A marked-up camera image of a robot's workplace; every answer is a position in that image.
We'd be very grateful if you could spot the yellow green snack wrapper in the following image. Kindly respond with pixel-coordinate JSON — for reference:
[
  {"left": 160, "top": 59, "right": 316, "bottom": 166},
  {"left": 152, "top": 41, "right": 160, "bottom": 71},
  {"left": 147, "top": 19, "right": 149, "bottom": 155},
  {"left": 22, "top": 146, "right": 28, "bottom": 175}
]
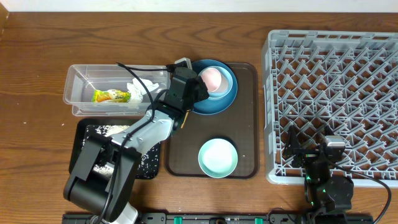
[{"left": 91, "top": 89, "right": 131, "bottom": 103}]

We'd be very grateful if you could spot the clear plastic bin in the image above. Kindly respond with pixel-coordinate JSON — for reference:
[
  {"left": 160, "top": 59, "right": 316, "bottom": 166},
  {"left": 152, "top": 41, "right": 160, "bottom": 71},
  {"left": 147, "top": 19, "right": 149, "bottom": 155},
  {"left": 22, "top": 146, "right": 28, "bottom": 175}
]
[{"left": 63, "top": 64, "right": 171, "bottom": 117}]

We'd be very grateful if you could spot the brown serving tray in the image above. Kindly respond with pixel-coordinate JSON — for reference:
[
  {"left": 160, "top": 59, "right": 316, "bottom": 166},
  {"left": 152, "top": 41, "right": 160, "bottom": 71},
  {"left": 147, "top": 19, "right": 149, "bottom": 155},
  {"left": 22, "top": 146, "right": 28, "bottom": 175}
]
[{"left": 164, "top": 59, "right": 259, "bottom": 179}]

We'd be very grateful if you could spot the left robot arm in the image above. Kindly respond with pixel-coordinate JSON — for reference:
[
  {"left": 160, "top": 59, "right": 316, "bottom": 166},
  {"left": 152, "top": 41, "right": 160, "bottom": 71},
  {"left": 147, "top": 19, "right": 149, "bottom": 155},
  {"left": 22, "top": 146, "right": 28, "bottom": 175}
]
[{"left": 63, "top": 67, "right": 209, "bottom": 223}]

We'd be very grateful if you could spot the pink cup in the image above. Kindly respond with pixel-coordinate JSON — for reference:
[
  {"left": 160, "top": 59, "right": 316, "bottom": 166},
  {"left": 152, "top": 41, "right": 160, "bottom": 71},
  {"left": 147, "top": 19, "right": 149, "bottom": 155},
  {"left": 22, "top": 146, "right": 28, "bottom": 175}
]
[{"left": 200, "top": 68, "right": 222, "bottom": 93}]

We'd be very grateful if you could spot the mint green bowl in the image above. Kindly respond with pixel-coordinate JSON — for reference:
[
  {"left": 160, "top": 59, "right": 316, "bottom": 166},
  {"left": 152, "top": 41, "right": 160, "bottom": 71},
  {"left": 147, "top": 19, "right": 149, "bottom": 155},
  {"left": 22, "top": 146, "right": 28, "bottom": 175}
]
[{"left": 198, "top": 138, "right": 238, "bottom": 179}]

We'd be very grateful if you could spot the light blue bowl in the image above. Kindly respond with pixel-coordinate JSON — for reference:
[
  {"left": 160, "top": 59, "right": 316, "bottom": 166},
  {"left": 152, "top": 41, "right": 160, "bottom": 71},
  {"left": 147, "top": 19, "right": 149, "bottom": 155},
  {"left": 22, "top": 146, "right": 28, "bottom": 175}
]
[{"left": 199, "top": 66, "right": 233, "bottom": 100}]

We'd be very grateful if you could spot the grey dishwasher rack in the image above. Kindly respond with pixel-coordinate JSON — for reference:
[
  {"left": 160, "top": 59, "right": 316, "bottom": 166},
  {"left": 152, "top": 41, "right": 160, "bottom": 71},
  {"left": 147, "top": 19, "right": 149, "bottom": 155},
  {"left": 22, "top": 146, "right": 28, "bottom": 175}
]
[{"left": 262, "top": 30, "right": 397, "bottom": 188}]

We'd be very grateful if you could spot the wooden chopstick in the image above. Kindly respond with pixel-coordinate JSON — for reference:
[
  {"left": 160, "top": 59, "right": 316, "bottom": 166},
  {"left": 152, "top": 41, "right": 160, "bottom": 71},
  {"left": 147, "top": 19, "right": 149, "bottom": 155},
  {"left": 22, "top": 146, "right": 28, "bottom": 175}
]
[{"left": 180, "top": 111, "right": 189, "bottom": 129}]

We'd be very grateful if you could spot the black tray bin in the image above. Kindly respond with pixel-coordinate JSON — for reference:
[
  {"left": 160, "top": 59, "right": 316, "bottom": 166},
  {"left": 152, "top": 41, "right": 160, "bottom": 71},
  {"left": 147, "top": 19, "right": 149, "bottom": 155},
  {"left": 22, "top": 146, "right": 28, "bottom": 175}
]
[{"left": 68, "top": 118, "right": 163, "bottom": 180}]

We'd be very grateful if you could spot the white tissue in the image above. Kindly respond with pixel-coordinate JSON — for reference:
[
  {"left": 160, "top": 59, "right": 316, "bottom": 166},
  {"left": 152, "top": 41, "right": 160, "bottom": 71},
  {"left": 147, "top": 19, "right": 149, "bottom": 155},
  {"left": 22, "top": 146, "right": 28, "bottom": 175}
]
[{"left": 127, "top": 78, "right": 159, "bottom": 103}]

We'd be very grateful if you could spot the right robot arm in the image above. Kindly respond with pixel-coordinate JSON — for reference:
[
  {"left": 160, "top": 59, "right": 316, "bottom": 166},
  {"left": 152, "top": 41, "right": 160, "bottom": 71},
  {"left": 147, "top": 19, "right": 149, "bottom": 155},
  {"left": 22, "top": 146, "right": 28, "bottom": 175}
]
[{"left": 282, "top": 126, "right": 354, "bottom": 223}]

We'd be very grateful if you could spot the pile of white rice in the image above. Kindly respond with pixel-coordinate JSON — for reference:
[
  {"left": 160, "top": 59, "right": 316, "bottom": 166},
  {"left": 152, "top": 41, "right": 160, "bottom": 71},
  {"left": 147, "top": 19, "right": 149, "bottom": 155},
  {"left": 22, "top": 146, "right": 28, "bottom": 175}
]
[{"left": 78, "top": 124, "right": 160, "bottom": 179}]

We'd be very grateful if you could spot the dark blue plate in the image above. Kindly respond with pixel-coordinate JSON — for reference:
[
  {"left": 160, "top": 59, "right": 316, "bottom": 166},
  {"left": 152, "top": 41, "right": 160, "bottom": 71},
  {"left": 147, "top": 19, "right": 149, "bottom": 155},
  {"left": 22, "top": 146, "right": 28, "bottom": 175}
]
[{"left": 192, "top": 59, "right": 238, "bottom": 115}]

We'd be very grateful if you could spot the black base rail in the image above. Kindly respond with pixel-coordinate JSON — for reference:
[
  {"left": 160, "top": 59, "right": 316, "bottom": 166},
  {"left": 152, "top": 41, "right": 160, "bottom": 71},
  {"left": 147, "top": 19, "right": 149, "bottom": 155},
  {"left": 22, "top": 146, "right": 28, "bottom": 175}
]
[{"left": 62, "top": 213, "right": 374, "bottom": 224}]

